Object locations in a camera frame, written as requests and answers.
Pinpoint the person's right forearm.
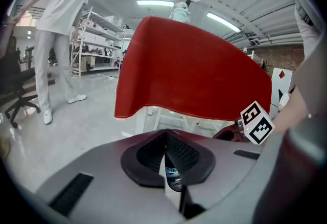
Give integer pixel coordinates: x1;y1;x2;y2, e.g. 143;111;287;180
276;86;310;134

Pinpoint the black trash bin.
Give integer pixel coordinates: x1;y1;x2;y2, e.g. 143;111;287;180
165;166;183;192

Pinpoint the black office chair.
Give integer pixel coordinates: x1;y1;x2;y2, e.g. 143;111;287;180
0;35;41;129

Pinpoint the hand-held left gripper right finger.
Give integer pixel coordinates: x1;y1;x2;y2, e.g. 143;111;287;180
165;129;216;220

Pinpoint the black railing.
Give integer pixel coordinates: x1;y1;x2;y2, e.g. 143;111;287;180
15;5;46;18

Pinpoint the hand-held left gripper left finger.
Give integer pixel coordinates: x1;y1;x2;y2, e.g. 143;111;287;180
120;129;168;188

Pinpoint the cartoon plush water bottle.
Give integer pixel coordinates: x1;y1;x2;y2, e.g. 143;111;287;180
168;2;192;24

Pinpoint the person's left forearm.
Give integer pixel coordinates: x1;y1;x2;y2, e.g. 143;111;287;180
255;115;327;218

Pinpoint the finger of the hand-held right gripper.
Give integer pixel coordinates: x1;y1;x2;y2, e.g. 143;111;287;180
213;125;242;143

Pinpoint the person's white t-shirt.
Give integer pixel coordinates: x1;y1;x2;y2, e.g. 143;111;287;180
291;0;327;121

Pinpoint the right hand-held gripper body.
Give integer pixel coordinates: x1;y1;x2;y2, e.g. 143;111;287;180
234;100;275;146

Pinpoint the white shelf rack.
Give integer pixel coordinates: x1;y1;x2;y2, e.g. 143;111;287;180
244;49;268;72
70;6;128;77

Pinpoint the red table cloth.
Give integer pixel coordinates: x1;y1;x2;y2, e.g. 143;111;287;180
114;16;272;121

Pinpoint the ceiling light panel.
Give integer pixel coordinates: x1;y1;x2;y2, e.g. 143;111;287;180
136;0;175;7
206;12;241;33

